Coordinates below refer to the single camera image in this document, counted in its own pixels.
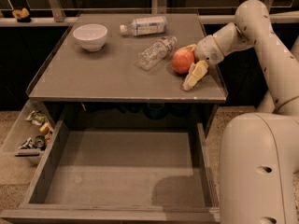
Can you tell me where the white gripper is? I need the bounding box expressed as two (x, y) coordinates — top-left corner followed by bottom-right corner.
(182, 35), (224, 91)

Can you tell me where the red apple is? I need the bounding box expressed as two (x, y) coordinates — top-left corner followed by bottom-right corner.
(172, 48), (195, 74)

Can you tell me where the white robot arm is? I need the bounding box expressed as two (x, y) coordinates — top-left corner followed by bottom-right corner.
(183, 0), (299, 224)

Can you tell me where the grey cabinet with top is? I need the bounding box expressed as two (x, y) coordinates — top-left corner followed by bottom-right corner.
(25, 13), (228, 138)

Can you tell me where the open grey top drawer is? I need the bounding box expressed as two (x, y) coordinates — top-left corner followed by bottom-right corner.
(1, 105), (220, 224)

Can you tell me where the clear crushed plastic bottle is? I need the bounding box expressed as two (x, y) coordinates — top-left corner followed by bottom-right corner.
(135, 36), (178, 71)

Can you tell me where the white labelled plastic bottle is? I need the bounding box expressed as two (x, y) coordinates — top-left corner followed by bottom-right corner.
(120, 16), (167, 36)

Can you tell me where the white ceramic bowl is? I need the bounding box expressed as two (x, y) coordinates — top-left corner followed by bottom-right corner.
(73, 24), (107, 51)

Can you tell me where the green crumpled wrapper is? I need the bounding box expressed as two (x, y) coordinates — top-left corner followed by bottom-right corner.
(25, 110), (48, 126)

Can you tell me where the small metal can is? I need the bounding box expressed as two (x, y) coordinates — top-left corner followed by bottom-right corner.
(34, 135), (45, 148)

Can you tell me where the yellow and black object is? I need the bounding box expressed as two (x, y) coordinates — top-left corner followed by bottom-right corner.
(12, 7), (31, 22)

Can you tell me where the clear plastic side bin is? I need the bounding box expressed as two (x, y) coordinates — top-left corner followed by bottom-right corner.
(2, 100), (55, 165)

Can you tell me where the metal window rail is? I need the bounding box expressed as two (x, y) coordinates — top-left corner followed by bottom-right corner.
(0, 0), (299, 28)

